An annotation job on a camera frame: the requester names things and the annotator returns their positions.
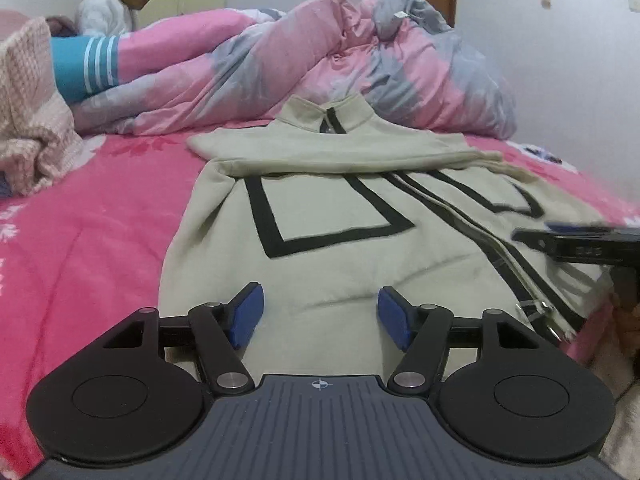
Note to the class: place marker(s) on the white fluffy clothing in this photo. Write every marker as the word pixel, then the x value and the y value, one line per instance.
pixel 620 410

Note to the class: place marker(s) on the maroon cloth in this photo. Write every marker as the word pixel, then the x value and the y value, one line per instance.
pixel 62 25

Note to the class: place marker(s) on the pink white padded headboard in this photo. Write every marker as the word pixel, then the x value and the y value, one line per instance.
pixel 12 20

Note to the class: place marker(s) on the beige white knitted blanket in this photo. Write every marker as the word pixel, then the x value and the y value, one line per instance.
pixel 30 110

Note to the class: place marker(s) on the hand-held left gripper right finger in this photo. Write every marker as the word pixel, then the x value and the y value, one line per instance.
pixel 394 317

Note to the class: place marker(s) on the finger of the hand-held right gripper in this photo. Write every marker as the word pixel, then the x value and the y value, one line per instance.
pixel 537 239
pixel 575 227

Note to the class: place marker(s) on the pink grey floral quilt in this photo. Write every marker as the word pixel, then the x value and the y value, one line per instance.
pixel 225 60

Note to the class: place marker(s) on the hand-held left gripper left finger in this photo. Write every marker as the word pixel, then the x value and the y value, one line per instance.
pixel 245 316

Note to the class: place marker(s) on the beige zip jacket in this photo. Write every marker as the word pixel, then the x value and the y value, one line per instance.
pixel 325 200

